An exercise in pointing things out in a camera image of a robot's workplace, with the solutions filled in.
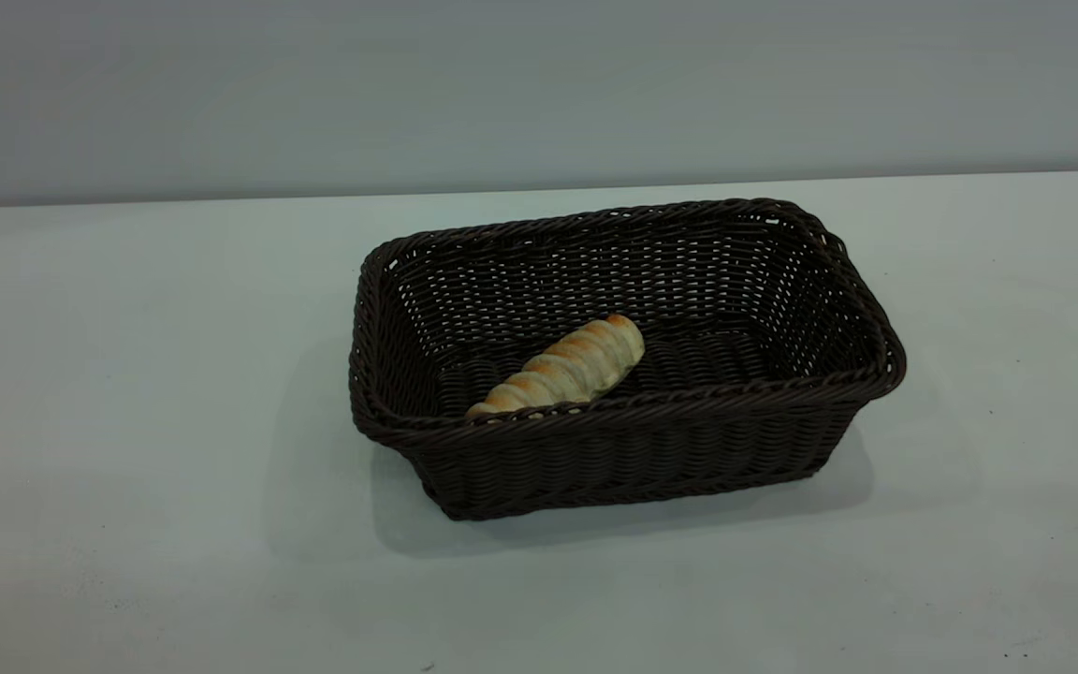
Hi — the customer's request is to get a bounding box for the golden ridged bread roll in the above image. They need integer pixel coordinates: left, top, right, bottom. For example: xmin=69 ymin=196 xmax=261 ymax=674
xmin=464 ymin=314 xmax=646 ymax=419

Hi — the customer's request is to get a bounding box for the dark brown woven basket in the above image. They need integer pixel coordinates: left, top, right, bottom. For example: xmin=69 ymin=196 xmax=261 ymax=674
xmin=348 ymin=197 xmax=907 ymax=521

